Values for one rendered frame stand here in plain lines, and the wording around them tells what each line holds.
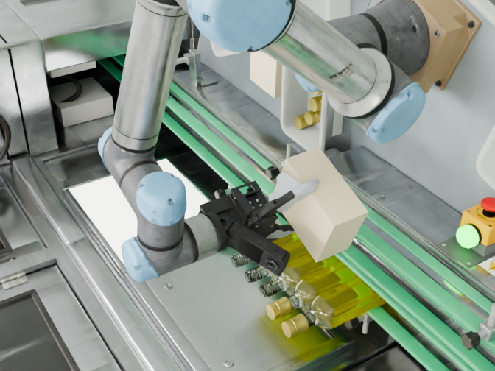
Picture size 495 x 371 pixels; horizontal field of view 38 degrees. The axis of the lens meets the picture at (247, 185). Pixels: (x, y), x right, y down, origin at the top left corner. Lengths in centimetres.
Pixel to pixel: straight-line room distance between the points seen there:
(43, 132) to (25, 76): 20
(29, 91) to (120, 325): 86
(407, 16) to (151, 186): 57
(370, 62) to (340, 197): 27
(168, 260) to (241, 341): 48
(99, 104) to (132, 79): 139
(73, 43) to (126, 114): 111
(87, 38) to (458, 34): 122
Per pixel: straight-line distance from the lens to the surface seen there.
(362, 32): 131
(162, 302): 171
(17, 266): 192
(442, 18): 137
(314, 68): 104
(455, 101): 149
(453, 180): 155
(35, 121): 229
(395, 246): 147
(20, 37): 221
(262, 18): 89
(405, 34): 136
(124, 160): 118
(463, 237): 143
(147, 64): 107
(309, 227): 132
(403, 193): 159
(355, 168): 166
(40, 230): 202
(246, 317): 166
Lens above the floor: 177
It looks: 26 degrees down
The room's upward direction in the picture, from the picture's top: 109 degrees counter-clockwise
